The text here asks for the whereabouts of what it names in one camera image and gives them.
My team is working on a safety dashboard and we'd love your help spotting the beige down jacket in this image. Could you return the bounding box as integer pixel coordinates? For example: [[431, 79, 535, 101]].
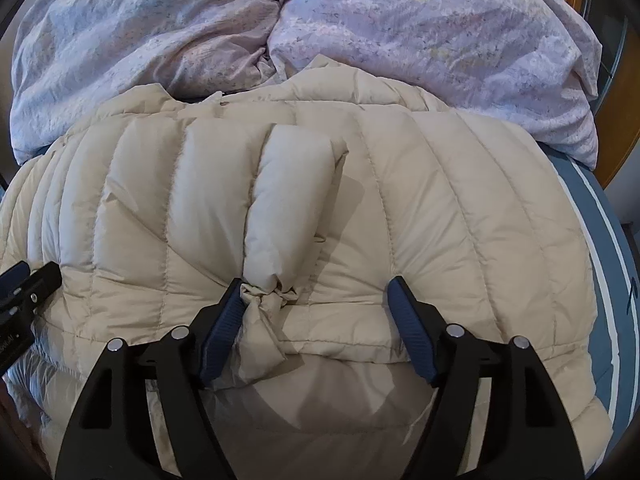
[[0, 55, 613, 480]]

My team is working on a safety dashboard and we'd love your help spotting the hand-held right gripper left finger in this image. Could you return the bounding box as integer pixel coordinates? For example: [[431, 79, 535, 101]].
[[55, 276, 246, 480]]

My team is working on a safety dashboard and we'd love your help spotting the blue white striped bedsheet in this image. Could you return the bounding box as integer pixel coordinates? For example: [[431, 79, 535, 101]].
[[540, 152, 640, 436]]

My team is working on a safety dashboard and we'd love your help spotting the dark glass door panel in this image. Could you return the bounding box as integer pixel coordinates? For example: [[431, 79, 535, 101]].
[[580, 0, 630, 108]]

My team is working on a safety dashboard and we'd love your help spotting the pink floral bedding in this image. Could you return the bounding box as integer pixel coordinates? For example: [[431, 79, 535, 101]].
[[267, 0, 602, 171], [10, 0, 283, 167]]

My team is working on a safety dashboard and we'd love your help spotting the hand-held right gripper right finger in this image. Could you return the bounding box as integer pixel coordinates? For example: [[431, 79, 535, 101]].
[[387, 275, 586, 480]]

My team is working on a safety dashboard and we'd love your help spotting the wooden framed glass door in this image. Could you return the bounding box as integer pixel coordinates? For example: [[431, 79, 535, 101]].
[[565, 0, 640, 191]]

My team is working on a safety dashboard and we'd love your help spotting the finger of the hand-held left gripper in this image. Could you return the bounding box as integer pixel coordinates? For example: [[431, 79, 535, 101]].
[[0, 262, 62, 313]]

